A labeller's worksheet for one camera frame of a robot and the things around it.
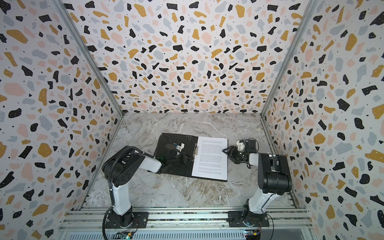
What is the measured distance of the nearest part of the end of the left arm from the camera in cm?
80

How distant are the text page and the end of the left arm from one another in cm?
7

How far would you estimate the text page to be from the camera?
92 cm
